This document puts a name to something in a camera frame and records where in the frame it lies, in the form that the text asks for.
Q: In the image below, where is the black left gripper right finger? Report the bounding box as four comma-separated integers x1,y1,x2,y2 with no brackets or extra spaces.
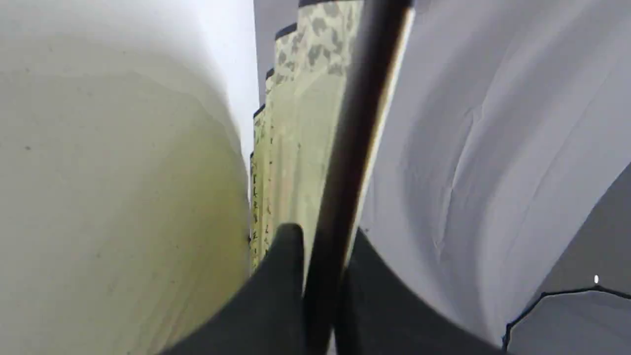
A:
335,230,502,355

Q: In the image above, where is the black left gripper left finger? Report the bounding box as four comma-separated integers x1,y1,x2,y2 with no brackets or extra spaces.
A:
164,224,306,355

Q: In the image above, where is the painted paper folding fan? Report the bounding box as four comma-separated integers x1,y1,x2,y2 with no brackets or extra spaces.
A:
249,0,415,355

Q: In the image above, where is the white desk lamp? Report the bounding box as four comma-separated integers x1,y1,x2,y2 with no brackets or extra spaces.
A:
0,0,259,355

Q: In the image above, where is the grey backdrop curtain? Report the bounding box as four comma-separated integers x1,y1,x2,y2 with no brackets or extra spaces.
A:
254,0,631,341

